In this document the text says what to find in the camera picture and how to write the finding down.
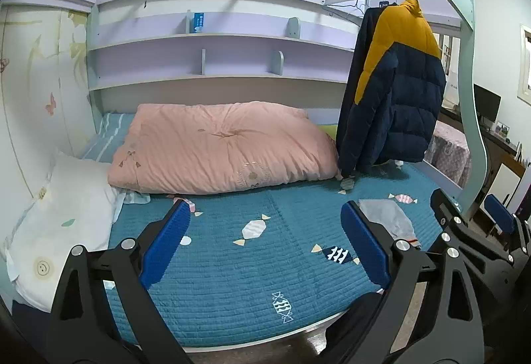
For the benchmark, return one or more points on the white pillow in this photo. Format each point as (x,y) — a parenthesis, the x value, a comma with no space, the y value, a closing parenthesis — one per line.
(62,223)

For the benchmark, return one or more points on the pink patterned cloth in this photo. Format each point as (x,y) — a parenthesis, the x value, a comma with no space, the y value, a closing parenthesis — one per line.
(450,148)

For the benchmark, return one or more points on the small blue box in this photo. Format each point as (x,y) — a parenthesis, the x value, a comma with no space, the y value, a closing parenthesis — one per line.
(199,22)

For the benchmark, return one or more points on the small picture frame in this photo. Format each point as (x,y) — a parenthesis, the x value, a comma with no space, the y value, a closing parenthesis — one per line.
(502,128)

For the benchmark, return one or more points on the mint green bed frame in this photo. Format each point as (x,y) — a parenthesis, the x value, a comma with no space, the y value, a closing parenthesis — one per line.
(468,119)

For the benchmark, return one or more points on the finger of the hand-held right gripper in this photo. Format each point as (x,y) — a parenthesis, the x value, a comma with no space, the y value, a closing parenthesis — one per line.
(452,227)
(500,214)

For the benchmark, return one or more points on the white painted wardrobe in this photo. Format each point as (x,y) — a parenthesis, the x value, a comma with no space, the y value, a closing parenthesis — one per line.
(33,98)

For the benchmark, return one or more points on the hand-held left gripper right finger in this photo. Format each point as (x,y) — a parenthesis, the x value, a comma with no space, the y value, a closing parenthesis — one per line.
(367,248)

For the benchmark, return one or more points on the purple wall shelf unit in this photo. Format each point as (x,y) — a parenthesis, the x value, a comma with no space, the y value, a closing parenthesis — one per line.
(232,61)

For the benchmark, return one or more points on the black monitor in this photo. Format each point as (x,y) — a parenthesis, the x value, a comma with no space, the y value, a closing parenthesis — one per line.
(486,104)

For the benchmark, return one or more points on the wooden desk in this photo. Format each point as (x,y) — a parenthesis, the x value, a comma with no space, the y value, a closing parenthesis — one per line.
(508,158)

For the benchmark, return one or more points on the green cushion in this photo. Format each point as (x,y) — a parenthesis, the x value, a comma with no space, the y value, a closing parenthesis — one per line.
(330,128)

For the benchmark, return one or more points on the blue striped sheet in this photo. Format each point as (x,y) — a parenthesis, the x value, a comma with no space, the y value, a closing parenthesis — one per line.
(103,140)

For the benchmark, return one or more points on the grey and navy jacket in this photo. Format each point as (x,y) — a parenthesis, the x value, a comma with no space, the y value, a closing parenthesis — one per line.
(394,219)

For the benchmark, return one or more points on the pink duvet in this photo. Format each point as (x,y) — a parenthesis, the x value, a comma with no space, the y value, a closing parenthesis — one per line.
(215,144)

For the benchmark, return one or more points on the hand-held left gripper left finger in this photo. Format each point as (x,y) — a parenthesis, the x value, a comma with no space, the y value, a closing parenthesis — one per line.
(164,248)

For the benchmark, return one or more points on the navy and yellow puffer jacket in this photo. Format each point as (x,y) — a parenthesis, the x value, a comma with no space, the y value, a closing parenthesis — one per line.
(406,107)

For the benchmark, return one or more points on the window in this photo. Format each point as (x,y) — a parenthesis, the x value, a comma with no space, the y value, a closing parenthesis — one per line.
(526,61)

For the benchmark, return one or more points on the teal quilted bedspread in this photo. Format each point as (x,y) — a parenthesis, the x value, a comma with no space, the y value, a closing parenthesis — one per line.
(232,272)

